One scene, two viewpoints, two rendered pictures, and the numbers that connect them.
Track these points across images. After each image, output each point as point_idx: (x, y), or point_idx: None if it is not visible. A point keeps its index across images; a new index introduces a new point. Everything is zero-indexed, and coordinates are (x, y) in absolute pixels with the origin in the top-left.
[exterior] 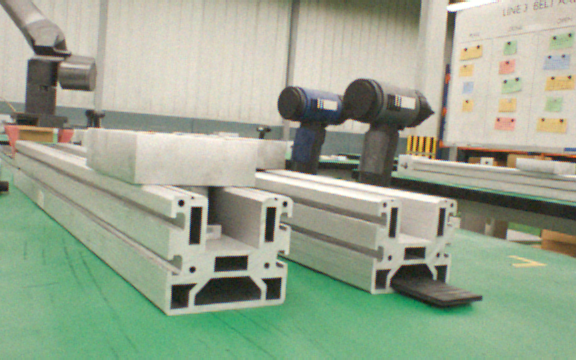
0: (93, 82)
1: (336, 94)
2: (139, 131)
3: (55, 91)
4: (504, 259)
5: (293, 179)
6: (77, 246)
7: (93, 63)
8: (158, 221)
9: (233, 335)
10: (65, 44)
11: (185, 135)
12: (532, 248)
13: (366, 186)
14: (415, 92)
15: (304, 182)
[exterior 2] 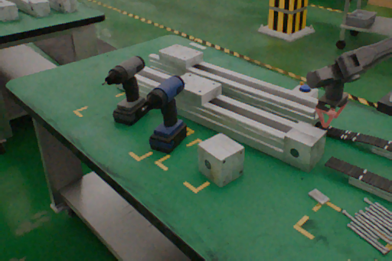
0: (312, 83)
1: (155, 89)
2: (194, 55)
3: (328, 86)
4: (86, 111)
5: (156, 73)
6: None
7: (311, 72)
8: None
9: None
10: (340, 62)
11: (180, 54)
12: (63, 130)
13: (135, 75)
14: (114, 66)
15: (152, 70)
